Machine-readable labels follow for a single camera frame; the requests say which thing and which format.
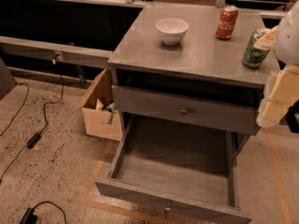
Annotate open cardboard box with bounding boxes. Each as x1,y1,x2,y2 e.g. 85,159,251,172
74,68,122,141

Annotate red cola can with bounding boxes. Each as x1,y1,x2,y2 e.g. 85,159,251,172
216,6,238,39

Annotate black power adapter with cable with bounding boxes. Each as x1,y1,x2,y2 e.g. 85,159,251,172
1,75,64,179

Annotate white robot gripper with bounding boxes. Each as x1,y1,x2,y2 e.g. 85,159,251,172
254,1,299,128

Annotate open grey lower drawer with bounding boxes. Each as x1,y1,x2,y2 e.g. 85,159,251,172
96,116,251,224

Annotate items inside cardboard box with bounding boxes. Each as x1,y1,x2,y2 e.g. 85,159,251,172
95,100,119,125

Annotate black power brick lower left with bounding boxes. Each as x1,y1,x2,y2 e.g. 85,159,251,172
19,201,68,224

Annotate closed grey drawer brass knob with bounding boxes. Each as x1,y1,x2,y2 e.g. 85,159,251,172
112,85,259,135

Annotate white ceramic bowl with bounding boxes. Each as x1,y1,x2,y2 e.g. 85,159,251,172
156,18,189,45

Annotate green soda can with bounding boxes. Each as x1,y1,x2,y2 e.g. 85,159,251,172
242,28,269,68

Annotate grey wooden drawer cabinet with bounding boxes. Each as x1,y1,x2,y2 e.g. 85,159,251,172
109,4,279,147

